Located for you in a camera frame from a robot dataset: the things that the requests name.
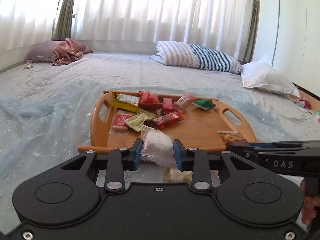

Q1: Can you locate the brown almond snack pack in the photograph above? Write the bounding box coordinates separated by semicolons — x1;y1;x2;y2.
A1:
218;131;246;145

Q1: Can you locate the beige cookie sandwich pack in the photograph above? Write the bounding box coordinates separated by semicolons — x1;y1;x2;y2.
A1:
163;168;193;184

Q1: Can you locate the white pink pastry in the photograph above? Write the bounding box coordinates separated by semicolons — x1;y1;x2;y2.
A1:
140;125;176;167

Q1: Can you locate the gold snack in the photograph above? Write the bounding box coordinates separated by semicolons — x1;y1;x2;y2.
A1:
124;109;156;132

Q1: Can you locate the long red chocolate wafer bar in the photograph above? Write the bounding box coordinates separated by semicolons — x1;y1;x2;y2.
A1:
146;112;184;130

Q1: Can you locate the green snack packet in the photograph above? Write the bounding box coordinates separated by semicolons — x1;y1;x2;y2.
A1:
191;99;216;111

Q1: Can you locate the yellow Americ cracker pack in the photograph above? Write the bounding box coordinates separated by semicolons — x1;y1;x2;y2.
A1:
110;93;140;113

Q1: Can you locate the red white small snack packet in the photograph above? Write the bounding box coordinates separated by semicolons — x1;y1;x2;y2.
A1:
174;94;197;112

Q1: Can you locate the red pillow snack bag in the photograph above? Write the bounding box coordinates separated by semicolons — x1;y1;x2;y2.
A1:
138;91;163;110

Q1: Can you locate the red clear biscuit pack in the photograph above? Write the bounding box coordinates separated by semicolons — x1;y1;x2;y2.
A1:
111;113;132;131

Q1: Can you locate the red foil snack bar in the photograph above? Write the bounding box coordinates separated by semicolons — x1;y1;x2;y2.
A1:
162;98;174;114

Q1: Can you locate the person right hand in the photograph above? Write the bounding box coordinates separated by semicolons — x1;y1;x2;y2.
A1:
300;180;319;226

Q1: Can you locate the wooden serving tray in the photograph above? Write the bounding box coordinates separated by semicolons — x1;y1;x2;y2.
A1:
78;90;256;155

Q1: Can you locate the red item by bedside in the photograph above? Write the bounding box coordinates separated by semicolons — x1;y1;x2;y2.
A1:
298;99;311;109

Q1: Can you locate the white plastic bag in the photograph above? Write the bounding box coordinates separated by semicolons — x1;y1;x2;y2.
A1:
241;54;300;98

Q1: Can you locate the light blue lace bedspread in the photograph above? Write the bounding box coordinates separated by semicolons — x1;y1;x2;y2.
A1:
1;52;319;233

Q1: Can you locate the striped pillow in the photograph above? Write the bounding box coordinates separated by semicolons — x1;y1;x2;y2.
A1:
150;41;242;74

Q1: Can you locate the pink crumpled blanket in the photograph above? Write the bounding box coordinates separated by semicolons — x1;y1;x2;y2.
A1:
53;38;93;66

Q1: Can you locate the small trinket on bed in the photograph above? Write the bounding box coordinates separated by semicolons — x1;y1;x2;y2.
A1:
20;63;33;70

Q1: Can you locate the purple pillow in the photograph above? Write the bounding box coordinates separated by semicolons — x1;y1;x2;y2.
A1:
26;41;61;63

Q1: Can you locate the white sheer curtain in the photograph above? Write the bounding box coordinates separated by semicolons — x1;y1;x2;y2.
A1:
1;0;254;57

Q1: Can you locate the green drape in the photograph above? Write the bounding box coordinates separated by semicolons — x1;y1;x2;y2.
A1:
52;0;74;41

